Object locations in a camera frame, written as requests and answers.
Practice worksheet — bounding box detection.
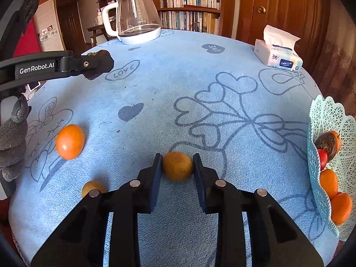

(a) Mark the white board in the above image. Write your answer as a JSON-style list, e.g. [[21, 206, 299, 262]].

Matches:
[[33, 0, 67, 53]]

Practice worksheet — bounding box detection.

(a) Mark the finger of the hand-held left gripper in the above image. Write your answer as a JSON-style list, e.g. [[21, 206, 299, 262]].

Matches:
[[56, 51, 115, 79]]

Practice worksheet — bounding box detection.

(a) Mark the white tissue pack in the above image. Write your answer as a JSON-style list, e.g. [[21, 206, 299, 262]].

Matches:
[[253, 24, 303, 70]]

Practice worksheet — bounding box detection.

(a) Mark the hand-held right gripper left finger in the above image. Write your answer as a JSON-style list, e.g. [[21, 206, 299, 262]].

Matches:
[[30, 153, 163, 267]]

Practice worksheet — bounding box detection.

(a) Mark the brown wooden door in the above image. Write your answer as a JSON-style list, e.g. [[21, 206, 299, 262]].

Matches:
[[236, 0, 324, 67]]

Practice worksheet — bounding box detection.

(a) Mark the dark wooden door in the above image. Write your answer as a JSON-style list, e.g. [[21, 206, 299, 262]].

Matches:
[[56, 1, 85, 54]]

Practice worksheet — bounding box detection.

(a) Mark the blue printed tablecloth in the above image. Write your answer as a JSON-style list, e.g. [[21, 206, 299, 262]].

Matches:
[[8, 29, 342, 267]]

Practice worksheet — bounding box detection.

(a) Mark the light blue plastic basket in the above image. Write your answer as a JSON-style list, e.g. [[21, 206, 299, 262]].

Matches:
[[307, 95, 356, 239]]

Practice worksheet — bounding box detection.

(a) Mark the wooden bookshelf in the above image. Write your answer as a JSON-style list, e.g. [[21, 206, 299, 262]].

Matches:
[[152, 0, 236, 37]]

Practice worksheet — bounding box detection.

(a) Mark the brown patterned curtain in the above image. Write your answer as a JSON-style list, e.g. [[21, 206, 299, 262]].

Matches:
[[304, 0, 356, 117]]

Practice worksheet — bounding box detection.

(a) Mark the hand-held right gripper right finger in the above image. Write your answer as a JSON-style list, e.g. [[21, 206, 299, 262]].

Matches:
[[192, 153, 325, 267]]

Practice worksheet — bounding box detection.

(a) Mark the glass kettle white handle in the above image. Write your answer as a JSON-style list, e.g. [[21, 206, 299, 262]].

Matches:
[[102, 0, 162, 45]]

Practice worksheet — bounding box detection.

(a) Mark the low wooden shelf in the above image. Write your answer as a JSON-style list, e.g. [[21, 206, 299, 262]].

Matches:
[[95, 0, 121, 26]]

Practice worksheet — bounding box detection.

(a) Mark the wooden side table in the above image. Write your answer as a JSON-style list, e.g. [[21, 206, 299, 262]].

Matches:
[[86, 24, 109, 47]]

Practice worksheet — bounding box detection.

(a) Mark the dark brown round fruit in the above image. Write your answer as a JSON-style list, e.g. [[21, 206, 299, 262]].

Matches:
[[314, 132, 338, 162], [85, 49, 112, 81]]

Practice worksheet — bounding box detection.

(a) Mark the orange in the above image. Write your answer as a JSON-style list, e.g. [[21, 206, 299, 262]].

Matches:
[[319, 169, 339, 199], [330, 192, 353, 226], [327, 130, 342, 156], [55, 124, 85, 160]]

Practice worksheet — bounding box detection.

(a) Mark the red panel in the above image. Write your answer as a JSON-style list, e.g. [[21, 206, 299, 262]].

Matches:
[[13, 19, 42, 59]]

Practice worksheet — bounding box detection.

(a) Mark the person's left hand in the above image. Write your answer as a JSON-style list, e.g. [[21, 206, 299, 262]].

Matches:
[[0, 95, 32, 183]]

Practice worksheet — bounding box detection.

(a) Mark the light brown round fruit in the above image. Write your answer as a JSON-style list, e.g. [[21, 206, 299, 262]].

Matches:
[[162, 151, 194, 182], [81, 180, 107, 199]]

